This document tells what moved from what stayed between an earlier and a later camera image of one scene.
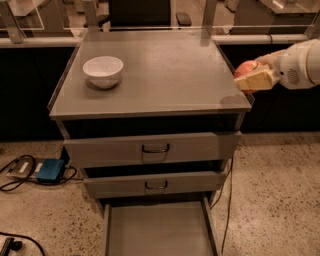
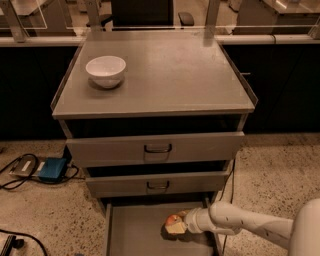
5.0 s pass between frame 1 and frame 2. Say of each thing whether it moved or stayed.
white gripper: moved
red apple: moved
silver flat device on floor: stayed
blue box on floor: stayed
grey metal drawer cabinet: stayed
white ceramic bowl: stayed
